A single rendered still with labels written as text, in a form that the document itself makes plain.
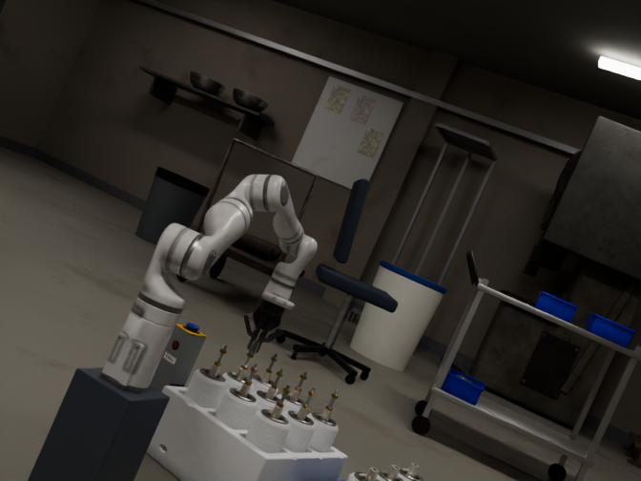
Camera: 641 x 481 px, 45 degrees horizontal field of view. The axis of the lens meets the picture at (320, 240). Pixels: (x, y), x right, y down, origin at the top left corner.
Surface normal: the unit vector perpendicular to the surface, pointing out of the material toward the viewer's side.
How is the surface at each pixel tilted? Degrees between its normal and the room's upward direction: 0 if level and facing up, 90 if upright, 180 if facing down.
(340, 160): 90
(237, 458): 90
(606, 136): 90
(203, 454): 90
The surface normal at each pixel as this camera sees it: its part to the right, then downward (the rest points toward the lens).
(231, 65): -0.35, -0.14
